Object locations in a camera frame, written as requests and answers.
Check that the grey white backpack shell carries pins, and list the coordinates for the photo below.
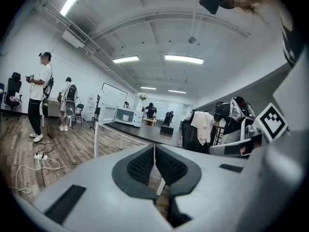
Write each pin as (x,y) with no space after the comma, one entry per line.
(70,110)

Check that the white vase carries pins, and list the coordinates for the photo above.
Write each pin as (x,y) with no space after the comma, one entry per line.
(139,106)

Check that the black office chair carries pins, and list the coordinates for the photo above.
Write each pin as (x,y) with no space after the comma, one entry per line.
(13,88)

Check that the black tissue box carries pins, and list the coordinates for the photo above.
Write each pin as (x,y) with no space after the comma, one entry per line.
(166,130)

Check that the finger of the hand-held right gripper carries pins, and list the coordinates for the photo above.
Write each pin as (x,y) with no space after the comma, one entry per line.
(231,149)

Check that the black folding chair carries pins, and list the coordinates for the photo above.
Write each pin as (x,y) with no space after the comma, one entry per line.
(79,107)

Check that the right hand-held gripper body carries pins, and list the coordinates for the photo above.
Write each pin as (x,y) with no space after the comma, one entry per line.
(285,153)

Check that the wooden pedestal table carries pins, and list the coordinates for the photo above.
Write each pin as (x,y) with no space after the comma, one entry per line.
(150,121)

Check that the pastel artificial flower bouquet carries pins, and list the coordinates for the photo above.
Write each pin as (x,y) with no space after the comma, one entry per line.
(143,96)

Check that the white water dispenser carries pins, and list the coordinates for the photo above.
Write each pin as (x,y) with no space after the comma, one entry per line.
(91,105)

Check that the grey striped garment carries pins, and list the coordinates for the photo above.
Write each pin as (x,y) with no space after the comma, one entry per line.
(230,136)

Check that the ceiling light panel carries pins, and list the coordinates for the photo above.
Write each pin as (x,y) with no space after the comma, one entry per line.
(72,0)
(148,88)
(125,59)
(183,59)
(177,91)

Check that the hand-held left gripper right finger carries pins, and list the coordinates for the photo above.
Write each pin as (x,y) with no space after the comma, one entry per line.
(212,197)

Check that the light blue white cloth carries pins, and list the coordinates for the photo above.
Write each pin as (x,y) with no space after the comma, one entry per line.
(237,109)

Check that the white power strip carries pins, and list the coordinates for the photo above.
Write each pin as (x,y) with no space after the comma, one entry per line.
(39,156)

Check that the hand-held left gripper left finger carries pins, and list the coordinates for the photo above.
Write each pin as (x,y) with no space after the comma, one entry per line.
(96,190)

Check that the white microwave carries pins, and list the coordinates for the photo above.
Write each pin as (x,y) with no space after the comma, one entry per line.
(137,118)

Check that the black head-mounted camera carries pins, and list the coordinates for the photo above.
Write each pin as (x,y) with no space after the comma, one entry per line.
(208,1)

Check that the white ceiling air conditioner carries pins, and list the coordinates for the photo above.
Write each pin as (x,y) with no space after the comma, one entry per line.
(72,37)

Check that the round ceiling sensor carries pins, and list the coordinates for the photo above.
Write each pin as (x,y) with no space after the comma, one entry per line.
(192,40)

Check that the person's shirt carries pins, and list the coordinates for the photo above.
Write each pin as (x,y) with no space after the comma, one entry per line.
(289,45)

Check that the pale cloth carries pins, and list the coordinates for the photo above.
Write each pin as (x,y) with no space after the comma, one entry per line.
(202,127)

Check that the whiteboard on black stand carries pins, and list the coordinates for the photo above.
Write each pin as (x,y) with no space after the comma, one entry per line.
(113,95)

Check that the white cup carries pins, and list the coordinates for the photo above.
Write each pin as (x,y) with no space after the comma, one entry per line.
(126,118)

